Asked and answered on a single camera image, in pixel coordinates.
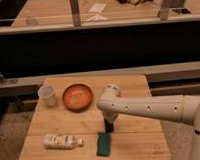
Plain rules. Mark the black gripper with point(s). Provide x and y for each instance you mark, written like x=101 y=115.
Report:
x=109 y=126

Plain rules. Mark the green eraser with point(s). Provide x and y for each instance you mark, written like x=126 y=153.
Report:
x=103 y=144

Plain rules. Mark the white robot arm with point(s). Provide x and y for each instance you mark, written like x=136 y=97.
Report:
x=178 y=108

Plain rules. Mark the orange bowl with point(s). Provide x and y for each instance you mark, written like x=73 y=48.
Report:
x=77 y=97

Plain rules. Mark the clear plastic bottle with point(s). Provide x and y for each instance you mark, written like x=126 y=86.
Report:
x=61 y=141

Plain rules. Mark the white plastic cup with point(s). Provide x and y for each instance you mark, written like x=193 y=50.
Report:
x=47 y=95

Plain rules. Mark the white paper sheet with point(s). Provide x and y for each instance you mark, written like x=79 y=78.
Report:
x=96 y=8

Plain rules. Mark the grey vertical post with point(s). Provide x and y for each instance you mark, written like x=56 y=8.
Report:
x=74 y=6

